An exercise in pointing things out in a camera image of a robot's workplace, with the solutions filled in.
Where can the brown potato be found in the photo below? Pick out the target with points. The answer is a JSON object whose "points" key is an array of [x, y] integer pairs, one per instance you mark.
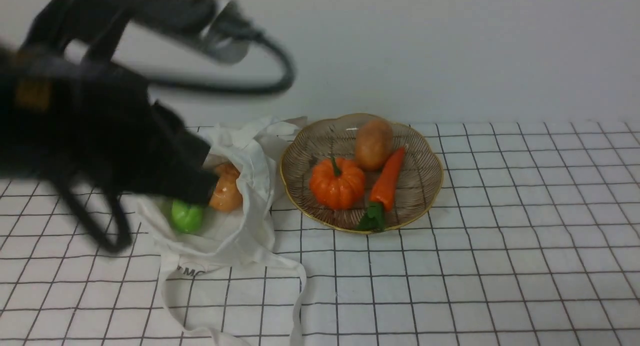
{"points": [[226, 196], [373, 144]]}

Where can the orange carrot with leaves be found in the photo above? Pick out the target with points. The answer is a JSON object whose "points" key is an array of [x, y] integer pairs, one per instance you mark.
{"points": [[382, 194]]}

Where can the small orange pumpkin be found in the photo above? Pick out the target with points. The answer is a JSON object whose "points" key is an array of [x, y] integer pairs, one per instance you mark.
{"points": [[337, 183]]}

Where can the green cucumber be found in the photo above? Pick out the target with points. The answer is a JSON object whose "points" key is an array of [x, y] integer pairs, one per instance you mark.
{"points": [[186, 218]]}

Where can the white grid tablecloth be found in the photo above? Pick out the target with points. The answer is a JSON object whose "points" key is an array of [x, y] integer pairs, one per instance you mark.
{"points": [[533, 241]]}

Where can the white cloth tote bag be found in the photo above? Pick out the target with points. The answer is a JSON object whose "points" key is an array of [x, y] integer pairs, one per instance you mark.
{"points": [[246, 235]]}

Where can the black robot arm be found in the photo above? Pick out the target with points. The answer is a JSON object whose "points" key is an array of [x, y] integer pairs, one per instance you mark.
{"points": [[91, 30]]}

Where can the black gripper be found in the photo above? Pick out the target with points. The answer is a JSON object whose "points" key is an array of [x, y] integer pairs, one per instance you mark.
{"points": [[64, 122]]}

